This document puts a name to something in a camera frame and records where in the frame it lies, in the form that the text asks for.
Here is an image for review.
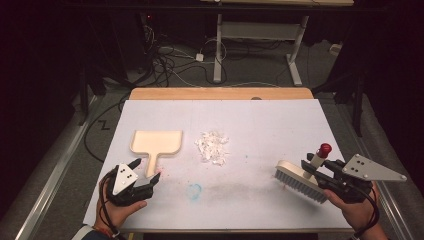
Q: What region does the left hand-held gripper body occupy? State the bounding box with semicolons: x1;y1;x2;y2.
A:
106;162;155;207

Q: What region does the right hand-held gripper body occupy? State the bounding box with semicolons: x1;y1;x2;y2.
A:
314;153;408;205

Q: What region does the white brush with red knob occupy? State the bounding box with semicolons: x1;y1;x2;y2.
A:
274;142;334;205

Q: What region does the cream dustpan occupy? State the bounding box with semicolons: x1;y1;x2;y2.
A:
129;129;184;180

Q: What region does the pile of white paper scraps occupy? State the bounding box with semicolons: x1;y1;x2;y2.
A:
194;130;231;167

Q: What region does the person's left hand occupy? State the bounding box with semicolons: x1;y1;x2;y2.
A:
95;179;148;232

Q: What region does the person's right hand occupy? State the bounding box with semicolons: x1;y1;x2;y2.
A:
322;181;381;234

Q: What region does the white table mat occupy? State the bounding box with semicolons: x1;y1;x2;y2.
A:
82;98;355;232

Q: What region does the black stand leg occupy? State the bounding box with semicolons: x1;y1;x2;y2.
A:
77;64;92;127

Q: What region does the small white box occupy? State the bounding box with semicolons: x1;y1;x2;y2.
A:
329;43;344;57

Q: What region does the dark device with red light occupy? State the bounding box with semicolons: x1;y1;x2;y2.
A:
139;11;158;34

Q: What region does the metal floor rail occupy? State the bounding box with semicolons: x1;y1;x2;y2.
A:
14;95;103;240
328;96;416;240

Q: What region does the left hand-held gripper black cable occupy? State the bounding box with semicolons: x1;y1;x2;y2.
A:
98;168;122;236

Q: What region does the hand-held gripper black cable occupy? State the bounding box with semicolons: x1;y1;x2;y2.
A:
98;168;122;236
352;184;382;240

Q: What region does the right hand-held gripper black cable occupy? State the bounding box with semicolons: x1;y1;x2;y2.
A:
352;184;382;240

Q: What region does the black floor cable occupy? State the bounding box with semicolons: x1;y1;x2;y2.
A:
83;94;132;165

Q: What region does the tangle of black cables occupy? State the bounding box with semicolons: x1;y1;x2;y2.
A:
141;23;231;88

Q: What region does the thin white cable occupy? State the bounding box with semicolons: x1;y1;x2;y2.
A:
166;68;282;90

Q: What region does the white desk frame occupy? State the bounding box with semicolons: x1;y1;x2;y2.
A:
199;0;355;88

